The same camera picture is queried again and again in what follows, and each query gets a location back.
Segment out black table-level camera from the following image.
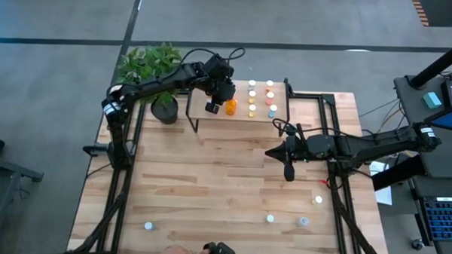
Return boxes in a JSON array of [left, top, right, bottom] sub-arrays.
[[206, 241, 237, 254]]

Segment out wooden shelf black metal legs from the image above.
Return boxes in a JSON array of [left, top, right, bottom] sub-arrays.
[[185, 75, 295, 139]]

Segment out backlit mechanical keyboard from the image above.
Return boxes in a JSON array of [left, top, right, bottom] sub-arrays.
[[420, 195, 452, 242]]

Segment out black aluminium table frame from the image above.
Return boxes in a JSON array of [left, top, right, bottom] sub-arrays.
[[70, 99, 144, 254], [279, 89, 396, 254]]

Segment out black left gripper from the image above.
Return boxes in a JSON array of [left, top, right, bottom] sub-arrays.
[[200, 53, 238, 116]]

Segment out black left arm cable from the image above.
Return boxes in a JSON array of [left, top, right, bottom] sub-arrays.
[[179, 44, 247, 68]]

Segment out black mat striped edges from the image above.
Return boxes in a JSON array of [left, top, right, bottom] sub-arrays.
[[410, 0, 452, 29]]

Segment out white paper sheet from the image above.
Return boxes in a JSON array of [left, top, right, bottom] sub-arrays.
[[368, 161, 395, 207]]

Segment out grey workstation desk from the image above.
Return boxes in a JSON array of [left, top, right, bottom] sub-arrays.
[[389, 74, 452, 179]]

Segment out black desk support beam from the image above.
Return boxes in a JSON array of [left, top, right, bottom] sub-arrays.
[[370, 152, 426, 194]]

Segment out black table clamp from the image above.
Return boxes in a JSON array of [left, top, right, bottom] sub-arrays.
[[82, 143, 109, 158]]

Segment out teal small box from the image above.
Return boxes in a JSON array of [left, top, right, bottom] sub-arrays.
[[422, 91, 444, 110]]

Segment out black diagonal pole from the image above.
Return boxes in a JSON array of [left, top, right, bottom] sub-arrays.
[[410, 33, 452, 91]]

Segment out large orange bottle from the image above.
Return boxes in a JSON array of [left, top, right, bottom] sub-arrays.
[[225, 98, 238, 117]]

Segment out green plant in black pot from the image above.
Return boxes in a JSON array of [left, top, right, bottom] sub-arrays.
[[115, 39, 185, 125]]

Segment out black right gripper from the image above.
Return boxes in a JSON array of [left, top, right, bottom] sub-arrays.
[[264, 123, 338, 184]]

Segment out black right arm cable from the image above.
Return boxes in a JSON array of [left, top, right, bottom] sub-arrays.
[[271, 118, 327, 138]]

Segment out person's hand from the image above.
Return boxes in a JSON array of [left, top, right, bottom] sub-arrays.
[[156, 243, 212, 254]]

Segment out grey metal stand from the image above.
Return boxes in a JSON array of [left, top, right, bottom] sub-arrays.
[[0, 152, 46, 254]]

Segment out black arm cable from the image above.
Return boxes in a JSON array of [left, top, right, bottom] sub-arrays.
[[271, 118, 327, 138], [179, 44, 247, 68]]

